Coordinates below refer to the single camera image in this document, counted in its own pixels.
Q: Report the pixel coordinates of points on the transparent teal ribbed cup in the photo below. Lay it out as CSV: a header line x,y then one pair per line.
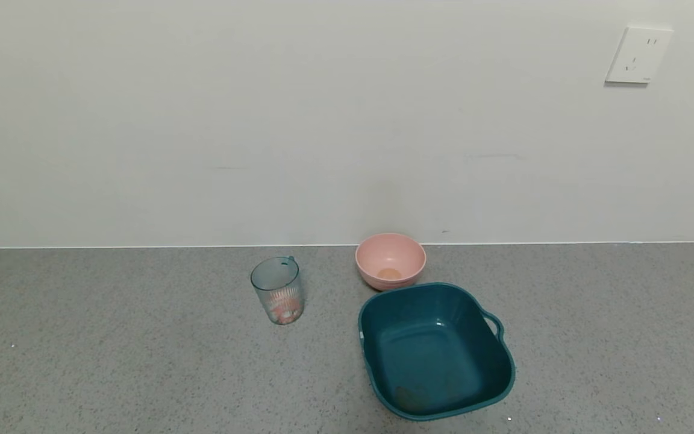
x,y
276,280

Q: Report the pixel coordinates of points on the white wall socket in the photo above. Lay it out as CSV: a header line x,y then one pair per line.
x,y
637,54

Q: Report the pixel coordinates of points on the teal plastic basin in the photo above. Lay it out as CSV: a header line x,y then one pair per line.
x,y
431,355

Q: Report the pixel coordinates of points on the pink bowl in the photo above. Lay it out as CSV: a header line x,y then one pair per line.
x,y
390,256

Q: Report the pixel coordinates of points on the red white candy pieces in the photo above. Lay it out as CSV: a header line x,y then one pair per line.
x,y
285,310

